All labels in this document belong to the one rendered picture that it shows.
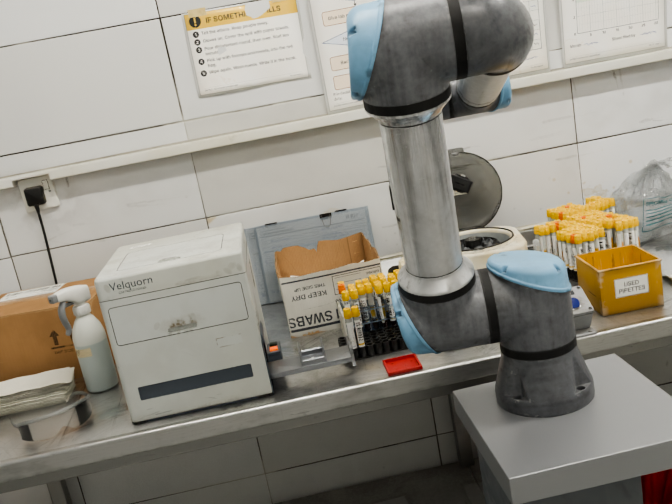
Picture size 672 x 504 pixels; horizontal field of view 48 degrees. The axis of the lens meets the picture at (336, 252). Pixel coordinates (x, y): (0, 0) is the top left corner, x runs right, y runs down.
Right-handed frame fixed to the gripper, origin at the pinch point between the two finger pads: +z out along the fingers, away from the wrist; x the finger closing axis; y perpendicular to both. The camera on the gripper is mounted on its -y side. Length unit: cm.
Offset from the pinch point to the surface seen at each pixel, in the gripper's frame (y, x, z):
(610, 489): -12, 48, 29
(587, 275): -31.4, -3.2, 13.5
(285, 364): 34.5, 3.4, 16.6
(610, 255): -39.3, -9.2, 12.2
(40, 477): 85, 10, 26
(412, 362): 9.6, 6.5, 20.4
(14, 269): 102, -55, -2
